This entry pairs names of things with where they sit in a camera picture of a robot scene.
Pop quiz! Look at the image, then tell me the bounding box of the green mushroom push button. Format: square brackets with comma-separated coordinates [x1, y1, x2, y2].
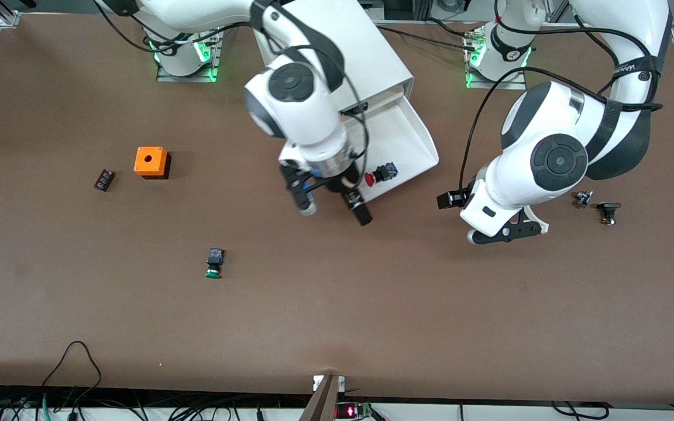
[205, 248, 226, 279]

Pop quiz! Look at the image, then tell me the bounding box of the grey metal camera post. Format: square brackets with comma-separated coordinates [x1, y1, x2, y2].
[298, 374, 346, 421]

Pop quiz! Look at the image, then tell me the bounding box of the small black brass part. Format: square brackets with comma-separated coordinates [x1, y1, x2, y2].
[597, 201, 623, 226]

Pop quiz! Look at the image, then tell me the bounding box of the red mushroom push button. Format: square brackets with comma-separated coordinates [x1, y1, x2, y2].
[364, 161, 400, 187]

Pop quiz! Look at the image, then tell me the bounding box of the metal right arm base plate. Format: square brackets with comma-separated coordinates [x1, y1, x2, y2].
[156, 35, 224, 84]

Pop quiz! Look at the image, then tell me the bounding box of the white curved plastic piece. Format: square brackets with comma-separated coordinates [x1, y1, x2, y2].
[525, 206, 551, 234]

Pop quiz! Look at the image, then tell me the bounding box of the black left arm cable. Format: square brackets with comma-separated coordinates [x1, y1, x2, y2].
[458, 0, 665, 195]

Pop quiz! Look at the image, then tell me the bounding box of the small red display device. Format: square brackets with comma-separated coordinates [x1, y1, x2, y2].
[335, 402, 373, 421]

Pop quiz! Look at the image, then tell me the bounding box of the black cable to arm base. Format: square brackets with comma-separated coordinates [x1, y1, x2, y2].
[374, 16, 485, 54]

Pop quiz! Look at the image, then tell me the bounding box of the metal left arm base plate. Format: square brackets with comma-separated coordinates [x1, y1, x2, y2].
[464, 23, 528, 91]

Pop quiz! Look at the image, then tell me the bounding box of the black looped table cable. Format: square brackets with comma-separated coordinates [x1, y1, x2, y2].
[40, 340, 103, 391]

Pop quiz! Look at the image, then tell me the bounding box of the orange push button box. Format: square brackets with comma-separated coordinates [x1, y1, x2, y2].
[133, 146, 172, 180]

